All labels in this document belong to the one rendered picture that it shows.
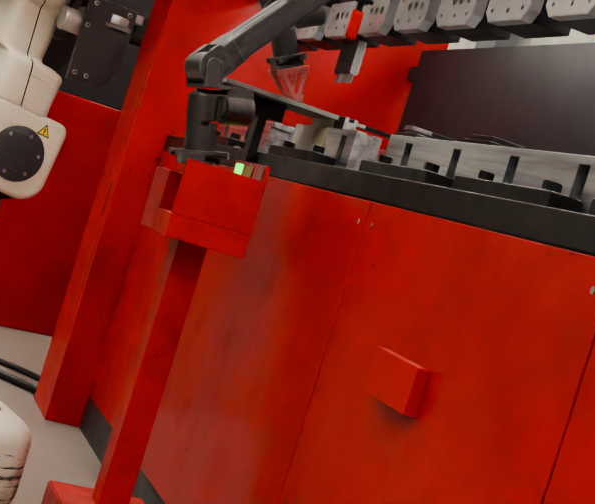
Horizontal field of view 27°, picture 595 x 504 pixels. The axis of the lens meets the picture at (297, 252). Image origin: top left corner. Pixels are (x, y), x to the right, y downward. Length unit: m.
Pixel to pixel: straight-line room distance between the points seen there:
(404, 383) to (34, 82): 0.97
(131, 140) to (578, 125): 1.31
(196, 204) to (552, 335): 0.98
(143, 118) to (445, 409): 2.05
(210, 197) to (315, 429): 0.52
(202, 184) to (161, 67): 1.29
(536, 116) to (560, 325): 1.59
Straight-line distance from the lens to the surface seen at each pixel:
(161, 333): 2.42
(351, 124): 2.71
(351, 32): 2.67
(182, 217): 2.32
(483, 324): 1.66
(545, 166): 1.88
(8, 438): 2.27
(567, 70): 3.01
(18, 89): 2.36
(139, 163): 3.58
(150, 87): 3.58
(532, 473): 1.49
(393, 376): 1.81
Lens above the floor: 0.78
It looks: 2 degrees down
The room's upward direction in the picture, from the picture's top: 17 degrees clockwise
